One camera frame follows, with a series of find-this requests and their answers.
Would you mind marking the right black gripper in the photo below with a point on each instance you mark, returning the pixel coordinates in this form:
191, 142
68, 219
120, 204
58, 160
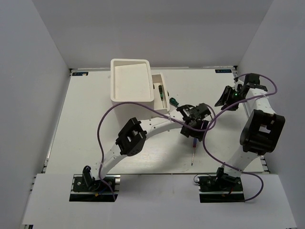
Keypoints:
225, 98

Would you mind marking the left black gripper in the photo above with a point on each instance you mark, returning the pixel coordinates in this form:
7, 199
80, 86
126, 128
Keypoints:
198, 134

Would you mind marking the blue red precision screwdriver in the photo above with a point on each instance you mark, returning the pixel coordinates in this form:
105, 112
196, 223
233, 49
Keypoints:
194, 150

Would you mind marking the white drawer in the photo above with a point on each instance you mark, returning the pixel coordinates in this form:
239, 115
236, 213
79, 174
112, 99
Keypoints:
158, 79

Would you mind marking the green slim screwdriver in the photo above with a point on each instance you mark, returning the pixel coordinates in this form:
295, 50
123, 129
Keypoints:
160, 88

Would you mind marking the white drawer cabinet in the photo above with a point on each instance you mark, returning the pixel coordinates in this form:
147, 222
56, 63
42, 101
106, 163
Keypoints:
131, 81

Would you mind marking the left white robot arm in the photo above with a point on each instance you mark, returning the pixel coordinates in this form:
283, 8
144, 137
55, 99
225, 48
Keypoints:
131, 138

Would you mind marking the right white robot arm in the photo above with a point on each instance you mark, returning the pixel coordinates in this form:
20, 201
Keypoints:
261, 131

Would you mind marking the green stubby flathead screwdriver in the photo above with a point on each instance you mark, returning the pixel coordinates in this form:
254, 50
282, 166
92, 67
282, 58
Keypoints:
173, 102

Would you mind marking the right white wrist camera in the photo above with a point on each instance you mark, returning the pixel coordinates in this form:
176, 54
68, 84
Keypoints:
237, 84

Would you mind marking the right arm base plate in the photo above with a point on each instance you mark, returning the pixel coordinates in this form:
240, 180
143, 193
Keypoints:
213, 191

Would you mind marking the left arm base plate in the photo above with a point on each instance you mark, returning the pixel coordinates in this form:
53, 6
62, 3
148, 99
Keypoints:
99, 192

